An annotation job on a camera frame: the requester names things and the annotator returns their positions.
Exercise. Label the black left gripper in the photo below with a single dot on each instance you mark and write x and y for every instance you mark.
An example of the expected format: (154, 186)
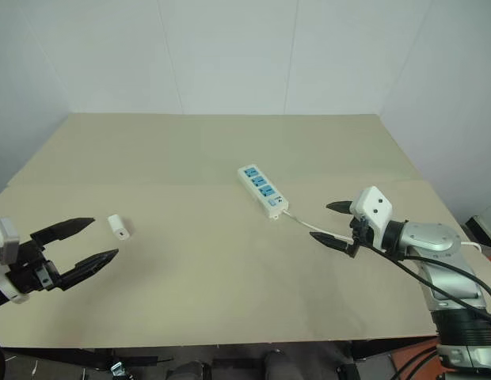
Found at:
(28, 272)

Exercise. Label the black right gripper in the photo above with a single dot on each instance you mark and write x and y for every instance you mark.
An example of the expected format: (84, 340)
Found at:
(360, 231)

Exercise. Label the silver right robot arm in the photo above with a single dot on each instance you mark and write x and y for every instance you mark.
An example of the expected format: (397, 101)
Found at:
(439, 253)

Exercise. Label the white plug adapter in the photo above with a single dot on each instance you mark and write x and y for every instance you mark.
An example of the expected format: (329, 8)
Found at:
(119, 227)

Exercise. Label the white power strip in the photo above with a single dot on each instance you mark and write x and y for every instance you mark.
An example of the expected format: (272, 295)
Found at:
(261, 189)

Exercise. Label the silver metal buckle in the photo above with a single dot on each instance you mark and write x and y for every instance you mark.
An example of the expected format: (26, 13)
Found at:
(118, 369)

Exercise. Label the orange object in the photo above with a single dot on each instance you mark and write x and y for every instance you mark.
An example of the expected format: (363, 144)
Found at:
(412, 362)

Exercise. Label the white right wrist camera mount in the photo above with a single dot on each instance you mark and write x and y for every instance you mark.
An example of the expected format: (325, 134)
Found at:
(374, 207)

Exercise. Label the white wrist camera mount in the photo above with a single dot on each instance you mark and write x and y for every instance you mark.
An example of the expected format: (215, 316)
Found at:
(374, 207)
(7, 241)

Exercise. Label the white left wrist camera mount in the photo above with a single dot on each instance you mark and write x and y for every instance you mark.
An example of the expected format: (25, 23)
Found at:
(7, 241)

